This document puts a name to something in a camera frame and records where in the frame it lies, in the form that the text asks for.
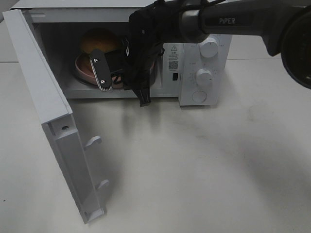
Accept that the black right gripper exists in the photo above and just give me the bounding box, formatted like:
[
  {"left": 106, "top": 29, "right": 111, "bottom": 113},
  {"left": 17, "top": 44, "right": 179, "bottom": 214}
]
[{"left": 89, "top": 4, "right": 165, "bottom": 107}]

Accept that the pink round plate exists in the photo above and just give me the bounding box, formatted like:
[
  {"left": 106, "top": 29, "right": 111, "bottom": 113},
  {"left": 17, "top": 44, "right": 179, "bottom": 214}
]
[{"left": 74, "top": 53, "right": 156, "bottom": 88}]

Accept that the burger with lettuce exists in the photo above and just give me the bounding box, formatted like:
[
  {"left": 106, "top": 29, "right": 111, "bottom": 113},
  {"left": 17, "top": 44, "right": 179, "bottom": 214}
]
[{"left": 79, "top": 28, "right": 121, "bottom": 54}]

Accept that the round white door button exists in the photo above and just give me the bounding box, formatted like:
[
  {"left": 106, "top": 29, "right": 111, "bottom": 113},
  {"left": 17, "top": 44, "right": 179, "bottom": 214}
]
[{"left": 192, "top": 91, "right": 207, "bottom": 103}]

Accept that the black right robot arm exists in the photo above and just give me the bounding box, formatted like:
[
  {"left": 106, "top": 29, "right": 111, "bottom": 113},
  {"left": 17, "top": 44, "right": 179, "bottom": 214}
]
[{"left": 89, "top": 0, "right": 311, "bottom": 106}]

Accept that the white warning label sticker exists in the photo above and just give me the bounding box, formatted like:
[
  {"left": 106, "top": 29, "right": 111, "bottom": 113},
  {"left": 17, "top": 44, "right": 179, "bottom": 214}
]
[{"left": 163, "top": 43, "right": 184, "bottom": 72}]

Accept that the white microwave oven body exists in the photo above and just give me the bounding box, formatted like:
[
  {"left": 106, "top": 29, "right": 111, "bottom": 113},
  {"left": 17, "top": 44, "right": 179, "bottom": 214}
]
[{"left": 10, "top": 0, "right": 232, "bottom": 106}]

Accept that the lower white microwave knob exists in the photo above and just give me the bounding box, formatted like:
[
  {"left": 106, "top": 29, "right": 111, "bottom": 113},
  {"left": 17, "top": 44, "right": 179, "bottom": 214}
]
[{"left": 195, "top": 68, "right": 213, "bottom": 86}]

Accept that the white microwave knob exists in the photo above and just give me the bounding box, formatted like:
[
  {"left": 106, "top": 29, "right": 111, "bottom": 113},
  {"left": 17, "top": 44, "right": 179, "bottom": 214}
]
[
  {"left": 199, "top": 35, "right": 219, "bottom": 58},
  {"left": 195, "top": 68, "right": 213, "bottom": 86}
]

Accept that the upper white microwave knob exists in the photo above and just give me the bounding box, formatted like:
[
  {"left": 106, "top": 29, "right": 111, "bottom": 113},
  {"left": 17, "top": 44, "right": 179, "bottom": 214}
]
[{"left": 199, "top": 35, "right": 219, "bottom": 58}]

